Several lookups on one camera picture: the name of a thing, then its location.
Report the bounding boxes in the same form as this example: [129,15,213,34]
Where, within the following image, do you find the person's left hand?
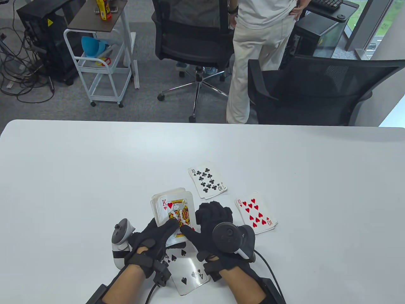
[125,218,187,279]

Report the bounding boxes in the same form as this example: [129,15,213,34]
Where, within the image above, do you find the person's right hand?
[180,201,253,273]

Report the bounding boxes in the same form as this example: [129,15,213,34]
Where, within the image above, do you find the black clubs playing card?
[188,162,227,200]

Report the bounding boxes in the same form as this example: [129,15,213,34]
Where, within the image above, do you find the face hearts playing card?
[157,194,198,247]

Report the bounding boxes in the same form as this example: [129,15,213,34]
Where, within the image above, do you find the pile of hearts cards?
[235,192,278,235]

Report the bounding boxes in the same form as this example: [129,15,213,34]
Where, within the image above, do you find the black spades playing card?
[165,247,211,295]

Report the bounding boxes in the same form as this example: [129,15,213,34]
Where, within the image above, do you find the deck of playing cards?
[151,187,198,247]

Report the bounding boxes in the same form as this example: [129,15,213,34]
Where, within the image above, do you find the person's right forearm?
[221,268,268,304]

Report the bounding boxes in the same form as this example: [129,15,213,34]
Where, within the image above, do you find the black forearm sensor box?
[86,284,109,304]
[260,277,285,304]

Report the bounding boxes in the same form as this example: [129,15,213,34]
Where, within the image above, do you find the person's left forearm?
[103,264,147,304]

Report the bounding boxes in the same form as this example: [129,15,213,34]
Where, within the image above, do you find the grey white handheld controller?
[212,222,256,263]
[111,218,136,269]

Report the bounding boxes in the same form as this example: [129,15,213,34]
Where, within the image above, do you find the black mesh office chair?
[247,56,405,126]

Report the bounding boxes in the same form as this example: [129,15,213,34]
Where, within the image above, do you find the black chair with chrome base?
[151,0,236,123]

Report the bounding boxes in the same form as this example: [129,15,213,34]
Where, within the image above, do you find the white rolling cart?
[63,28,133,108]

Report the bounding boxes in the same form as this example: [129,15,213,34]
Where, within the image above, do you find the blue plastic funnel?
[81,36,106,58]

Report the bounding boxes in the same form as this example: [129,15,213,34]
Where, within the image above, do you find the black computer tower glass panel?
[286,14,348,68]

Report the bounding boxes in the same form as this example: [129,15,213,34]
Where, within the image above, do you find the black computer tower yellow sticker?
[16,0,86,85]

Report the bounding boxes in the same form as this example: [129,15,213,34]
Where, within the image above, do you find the white side table brown top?
[68,0,140,90]

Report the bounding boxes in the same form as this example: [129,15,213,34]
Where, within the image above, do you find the black keyboard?
[312,0,344,12]

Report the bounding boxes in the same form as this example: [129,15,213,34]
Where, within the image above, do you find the dark grey desk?
[304,0,359,22]

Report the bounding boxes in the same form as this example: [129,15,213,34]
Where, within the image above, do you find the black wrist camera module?
[153,261,172,287]
[203,261,223,282]

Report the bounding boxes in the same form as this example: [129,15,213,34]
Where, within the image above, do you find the black glove cable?
[146,283,160,304]
[253,250,280,292]

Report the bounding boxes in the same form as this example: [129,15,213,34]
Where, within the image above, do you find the tangle of black floor cables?
[0,19,57,103]

